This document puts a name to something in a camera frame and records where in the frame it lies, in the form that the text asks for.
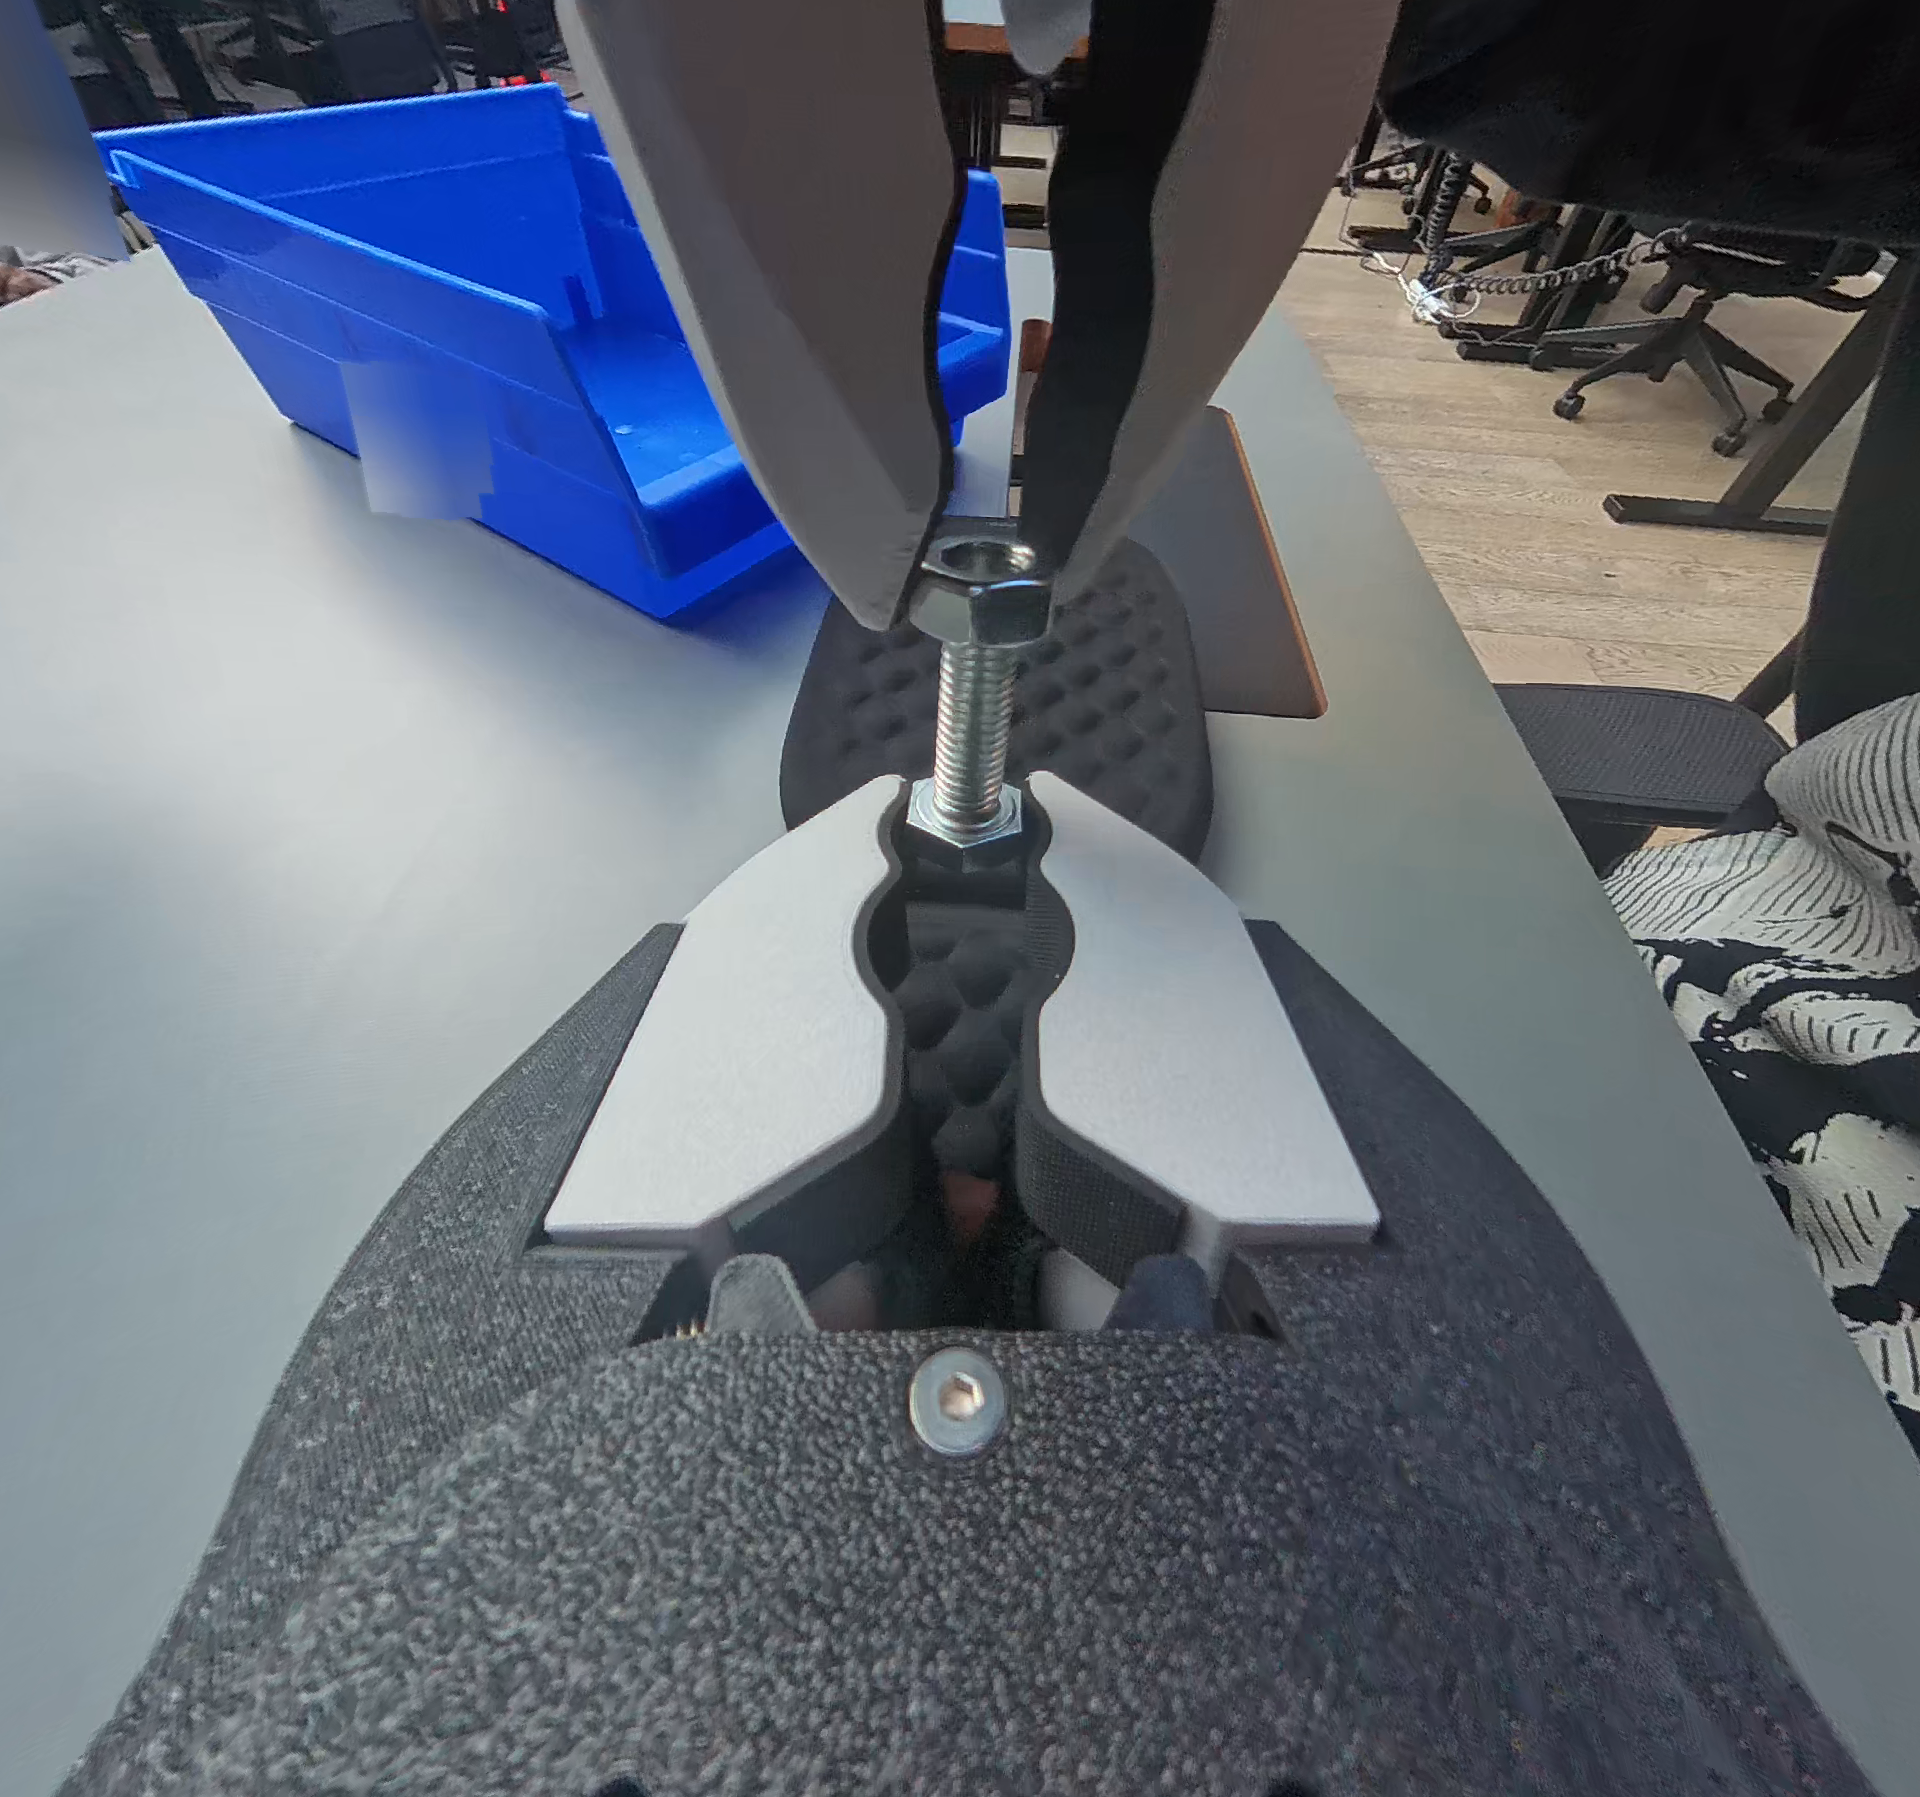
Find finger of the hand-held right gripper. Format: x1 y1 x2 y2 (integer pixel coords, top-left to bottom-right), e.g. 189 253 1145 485
554 0 967 633
1019 0 1441 616

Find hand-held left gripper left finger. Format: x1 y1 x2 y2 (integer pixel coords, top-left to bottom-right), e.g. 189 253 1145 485
541 776 915 1246

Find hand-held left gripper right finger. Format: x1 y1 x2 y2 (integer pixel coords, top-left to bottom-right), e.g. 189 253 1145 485
1011 772 1386 1251

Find blue plastic bin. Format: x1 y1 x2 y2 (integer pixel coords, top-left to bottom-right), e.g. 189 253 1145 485
93 84 1010 624

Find steel hex bolt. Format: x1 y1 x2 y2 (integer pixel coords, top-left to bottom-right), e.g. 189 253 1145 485
900 627 1041 873

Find steel hex nut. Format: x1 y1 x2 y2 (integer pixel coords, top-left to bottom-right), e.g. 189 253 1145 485
903 533 1050 647

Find person's right forearm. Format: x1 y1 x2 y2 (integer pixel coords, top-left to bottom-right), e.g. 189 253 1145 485
1377 0 1920 253

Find black honeycomb wrist pad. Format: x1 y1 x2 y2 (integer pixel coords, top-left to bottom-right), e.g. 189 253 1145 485
779 536 1214 873
871 884 1074 1185

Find dark table hatch panel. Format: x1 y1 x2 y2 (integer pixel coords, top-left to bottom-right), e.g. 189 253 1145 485
1016 320 1330 724

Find person's black office chair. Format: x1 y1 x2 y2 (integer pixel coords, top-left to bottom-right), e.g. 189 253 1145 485
1492 684 1793 869

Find black coiled cable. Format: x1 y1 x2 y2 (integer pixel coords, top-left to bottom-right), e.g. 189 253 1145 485
1410 151 1688 322

